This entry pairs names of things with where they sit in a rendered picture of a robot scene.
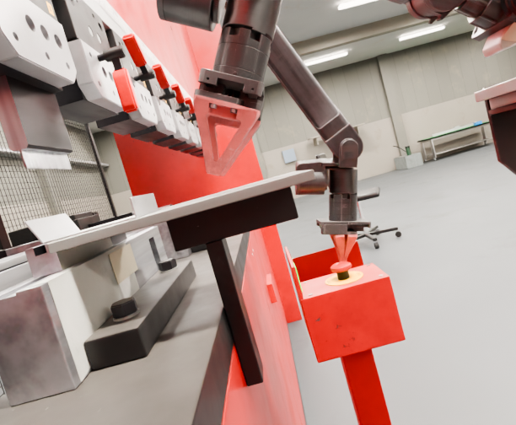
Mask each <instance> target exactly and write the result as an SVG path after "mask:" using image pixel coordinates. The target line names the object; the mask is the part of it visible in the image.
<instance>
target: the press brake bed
mask: <svg viewBox="0 0 516 425"><path fill-rule="evenodd" d="M267 274H271V277H272V280H273V283H274V287H275V289H276V296H277V302H275V303H272V302H271V298H270V294H269V292H268V288H267V285H266V275H267ZM241 292H242V295H243V298H244V302H245V307H246V309H247V312H248V316H249V318H250V323H251V327H252V330H253V333H254V336H255V341H256V344H257V347H258V350H259V354H260V356H261V361H262V364H263V382H262V383H260V384H257V385H251V386H248V385H247V384H246V381H245V376H244V373H243V370H242V367H241V364H240V361H239V356H238V353H237V350H236V347H235V344H233V350H232V356H231V362H230V367H229V373H228V383H227V389H226V395H225V401H224V407H223V417H222V423H221V425H307V422H306V416H305V412H304V404H303V400H302V396H301V390H300V386H299V382H298V374H297V369H296V364H295V360H294V356H293V348H292V343H291V338H290V334H289V329H288V323H287V319H286V316H285V312H284V308H283V305H282V300H281V296H280V293H279V290H278V287H277V282H276V278H275V275H274V272H273V269H272V266H271V261H270V257H269V255H268V251H267V248H266V242H265V240H264V236H263V233H262V230H261V229H257V230H253V231H250V238H249V244H248V250H247V256H246V261H245V271H244V277H243V283H242V288H241Z"/></svg>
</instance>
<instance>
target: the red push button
mask: <svg viewBox="0 0 516 425"><path fill-rule="evenodd" d="M351 268H352V264H351V262H348V261H340V262H337V263H335V264H333V265H332V266H331V271H332V272H334V273H336V275H337V277H338V280H345V279H348V278H349V277H350V276H349V272H348V270H350V269H351Z"/></svg>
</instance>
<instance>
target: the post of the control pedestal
mask: <svg viewBox="0 0 516 425"><path fill-rule="evenodd" d="M341 364H342V367H343V370H344V374H345V377H346V380H347V386H348V389H349V392H350V396H351V398H352V404H353V407H354V411H355V414H356V417H357V423H358V425H392V423H391V420H390V414H389V411H388V408H387V405H386V401H385V398H384V392H383V389H382V385H381V382H380V378H379V373H378V370H377V366H376V362H375V360H374V354H373V350H372V349H369V350H367V351H363V352H358V353H354V354H351V355H347V356H345V357H341Z"/></svg>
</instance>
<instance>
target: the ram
mask: <svg viewBox="0 0 516 425"><path fill-rule="evenodd" d="M84 1H85V2H86V3H87V4H88V5H89V6H90V7H91V8H92V9H93V10H94V11H95V12H96V13H97V14H98V15H99V16H100V17H101V20H102V23H103V26H104V28H105V30H110V29H113V30H114V31H115V32H116V33H117V34H118V35H119V36H120V37H121V38H122V37H123V35H127V33H126V32H125V31H124V30H123V29H122V28H121V27H120V26H119V25H118V24H117V22H116V21H115V20H113V18H112V17H111V16H109V14H108V13H107V12H106V11H105V10H104V9H103V8H102V7H101V6H100V5H99V4H98V3H97V2H96V1H95V0H84ZM106 1H107V2H108V3H109V4H110V6H111V7H112V8H113V9H114V10H115V11H116V12H117V13H118V14H119V15H120V16H121V18H122V19H123V20H124V21H125V22H126V23H127V25H128V26H129V27H130V28H131V29H132V30H133V32H134V33H135V34H136V35H137V36H138V37H139V39H140V40H141V41H142V42H143V43H144V44H145V46H146V47H147V48H148V49H149V50H150V51H151V52H152V53H153V54H154V55H155V56H156V57H157V59H158V60H159V61H160V62H161V63H162V64H163V65H164V67H165V68H166V69H167V70H168V71H169V73H170V74H171V75H172V76H173V77H174V78H175V80H176V81H177V82H178V83H179V84H180V85H181V87H182V88H183V89H184V90H185V91H186V92H187V93H188V95H190V97H192V99H193V97H194V93H195V89H199V86H200V83H199V82H198V79H199V75H200V73H199V71H198V67H197V65H196V59H195V56H194V53H193V50H192V47H191V42H190V38H189V35H188V32H187V29H186V26H185V25H182V24H176V23H172V22H169V21H165V20H161V19H160V18H159V15H158V11H157V3H156V0H106ZM142 52H143V51H142ZM143 54H144V56H145V57H146V60H147V64H148V65H149V66H150V67H151V68H152V66H153V65H155V63H154V62H153V61H152V60H151V59H150V58H149V57H148V56H147V55H146V54H145V53H144V52H143Z"/></svg>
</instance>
